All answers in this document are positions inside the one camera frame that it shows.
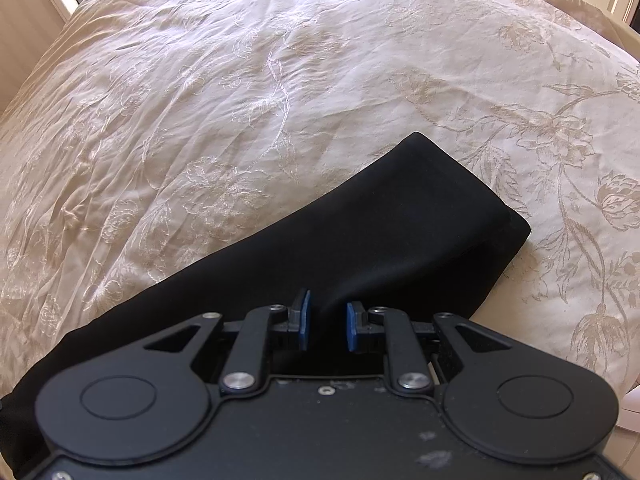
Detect white paper sheet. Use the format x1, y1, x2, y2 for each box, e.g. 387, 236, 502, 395
612, 384, 640, 433

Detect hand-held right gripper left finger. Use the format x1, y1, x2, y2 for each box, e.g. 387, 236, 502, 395
142, 288, 312, 394

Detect black pants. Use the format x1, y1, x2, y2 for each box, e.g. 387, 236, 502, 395
0, 131, 532, 480

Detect cream floral bedspread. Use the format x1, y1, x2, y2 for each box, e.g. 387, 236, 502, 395
0, 0, 640, 480

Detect beige pillow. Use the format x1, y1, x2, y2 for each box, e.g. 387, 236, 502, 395
520, 0, 640, 63

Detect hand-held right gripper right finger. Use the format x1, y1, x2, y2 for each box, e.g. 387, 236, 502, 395
346, 301, 514, 395

